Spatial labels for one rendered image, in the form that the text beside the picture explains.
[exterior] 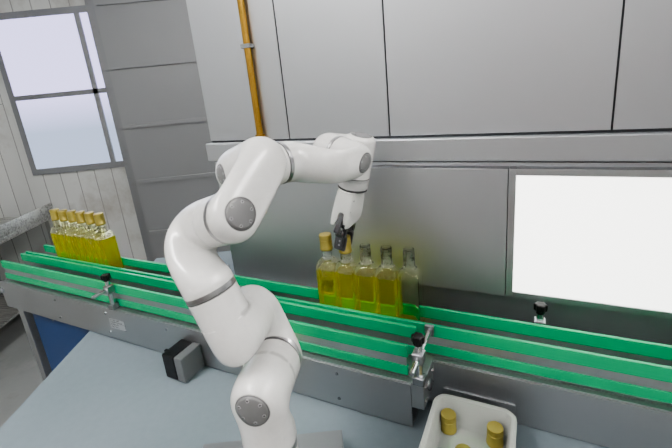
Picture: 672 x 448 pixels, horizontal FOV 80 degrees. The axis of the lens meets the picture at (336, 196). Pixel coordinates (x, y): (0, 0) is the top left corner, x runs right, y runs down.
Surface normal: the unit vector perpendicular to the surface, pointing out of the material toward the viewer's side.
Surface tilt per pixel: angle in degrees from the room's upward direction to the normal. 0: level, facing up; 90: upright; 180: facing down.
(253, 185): 67
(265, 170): 71
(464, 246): 90
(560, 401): 90
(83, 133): 90
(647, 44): 90
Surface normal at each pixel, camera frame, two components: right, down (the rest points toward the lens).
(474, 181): -0.43, 0.28
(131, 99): 0.04, 0.27
